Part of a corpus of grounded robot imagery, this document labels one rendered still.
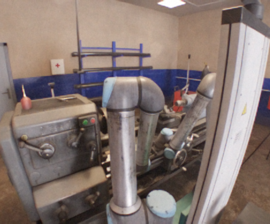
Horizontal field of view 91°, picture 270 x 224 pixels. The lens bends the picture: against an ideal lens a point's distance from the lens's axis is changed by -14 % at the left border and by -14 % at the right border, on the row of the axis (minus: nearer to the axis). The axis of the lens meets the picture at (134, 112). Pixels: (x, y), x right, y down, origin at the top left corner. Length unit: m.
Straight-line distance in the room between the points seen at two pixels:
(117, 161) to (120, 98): 0.25
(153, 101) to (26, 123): 0.76
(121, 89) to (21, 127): 0.69
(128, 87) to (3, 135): 0.80
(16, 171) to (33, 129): 0.30
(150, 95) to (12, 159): 0.90
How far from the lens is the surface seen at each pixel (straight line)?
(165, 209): 0.80
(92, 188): 1.23
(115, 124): 0.58
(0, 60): 4.25
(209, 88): 0.95
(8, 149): 1.10
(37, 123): 1.04
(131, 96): 0.56
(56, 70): 4.16
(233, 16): 0.53
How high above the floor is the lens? 1.62
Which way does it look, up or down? 19 degrees down
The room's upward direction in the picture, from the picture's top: straight up
